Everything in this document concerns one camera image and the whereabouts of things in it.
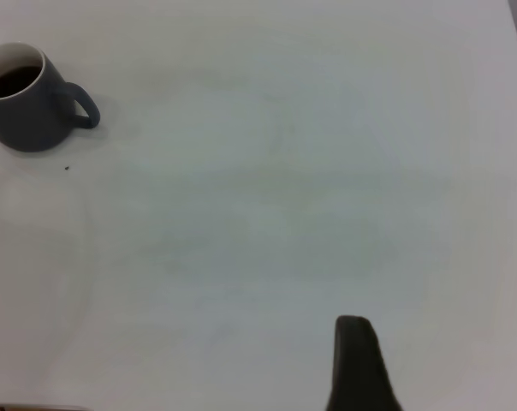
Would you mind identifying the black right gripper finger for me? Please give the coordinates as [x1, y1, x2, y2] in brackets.
[324, 315, 404, 411]

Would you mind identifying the dark coffee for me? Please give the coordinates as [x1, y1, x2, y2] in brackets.
[0, 64, 43, 101]

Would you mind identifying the dark grey ceramic mug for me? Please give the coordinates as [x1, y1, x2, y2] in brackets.
[0, 41, 102, 153]

